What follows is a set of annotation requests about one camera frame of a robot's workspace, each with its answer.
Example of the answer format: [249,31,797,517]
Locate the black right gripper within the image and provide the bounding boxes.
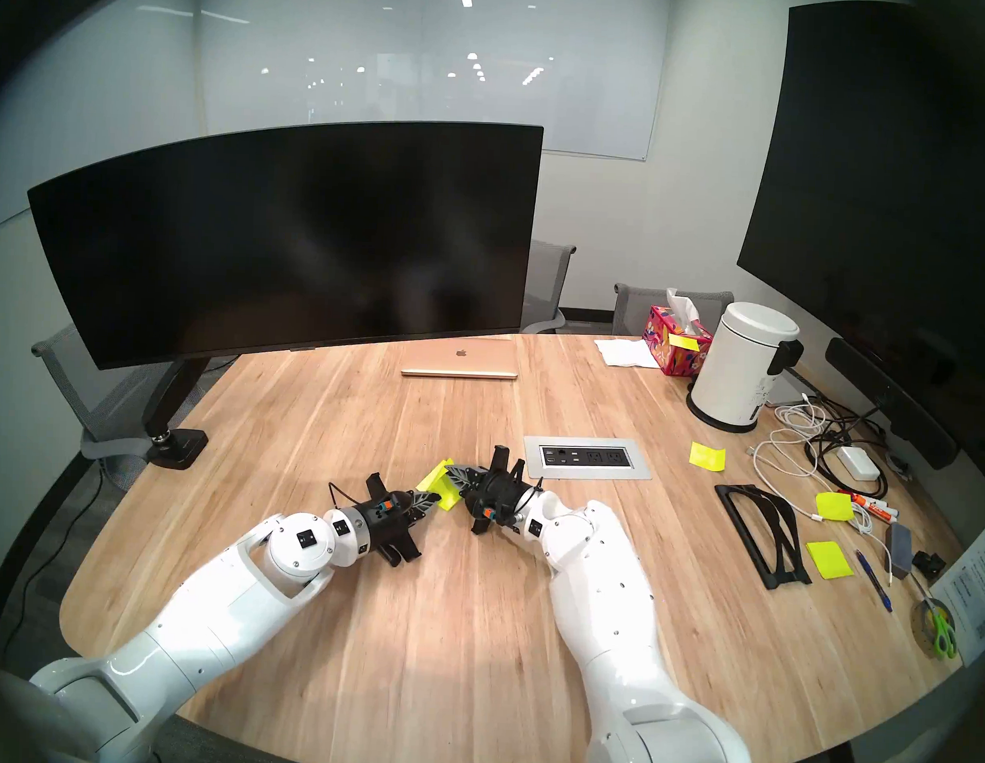
[442,443,540,538]

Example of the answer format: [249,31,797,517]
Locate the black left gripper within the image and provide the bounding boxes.
[348,474,444,566]

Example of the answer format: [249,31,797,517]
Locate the yellow sticky note pad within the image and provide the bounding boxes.
[414,458,464,513]

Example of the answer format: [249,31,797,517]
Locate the curved black monitor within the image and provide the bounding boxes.
[22,107,545,385]

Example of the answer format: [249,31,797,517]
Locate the gold closed laptop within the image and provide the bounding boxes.
[401,335,520,382]

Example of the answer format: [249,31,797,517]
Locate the silver table outlet panel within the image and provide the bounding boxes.
[523,434,654,482]

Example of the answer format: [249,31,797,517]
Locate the white paper napkin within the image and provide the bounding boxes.
[594,337,662,369]

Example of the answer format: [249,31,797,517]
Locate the grey mesh office chair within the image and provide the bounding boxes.
[520,239,577,336]
[27,321,181,495]
[612,283,736,341]

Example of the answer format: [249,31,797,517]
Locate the red floral tissue box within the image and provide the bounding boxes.
[641,287,716,379]

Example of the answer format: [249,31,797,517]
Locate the white pedal trash can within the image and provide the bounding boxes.
[686,300,807,435]

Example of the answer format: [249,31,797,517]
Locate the white power adapter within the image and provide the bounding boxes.
[835,446,881,482]

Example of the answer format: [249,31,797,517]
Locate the blue pen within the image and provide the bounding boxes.
[852,549,896,614]

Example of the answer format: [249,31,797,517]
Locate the black video sound bar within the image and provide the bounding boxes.
[821,337,964,471]

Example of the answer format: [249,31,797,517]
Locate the grey whiteboard eraser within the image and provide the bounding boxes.
[883,523,915,580]

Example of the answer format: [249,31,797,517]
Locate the white printed paper sheet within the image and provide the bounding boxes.
[927,525,985,668]

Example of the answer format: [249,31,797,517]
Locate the black frame stand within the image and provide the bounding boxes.
[711,483,816,592]

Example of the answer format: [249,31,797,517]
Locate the white charging cable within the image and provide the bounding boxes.
[743,398,903,577]

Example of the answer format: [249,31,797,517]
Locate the black coiled cable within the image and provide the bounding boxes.
[802,396,895,500]

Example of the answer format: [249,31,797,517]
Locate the glass wall whiteboard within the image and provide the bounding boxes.
[193,0,672,162]

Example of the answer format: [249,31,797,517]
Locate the large black wall television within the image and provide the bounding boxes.
[731,0,985,427]

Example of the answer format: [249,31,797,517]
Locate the green handled scissors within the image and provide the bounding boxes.
[909,575,961,661]

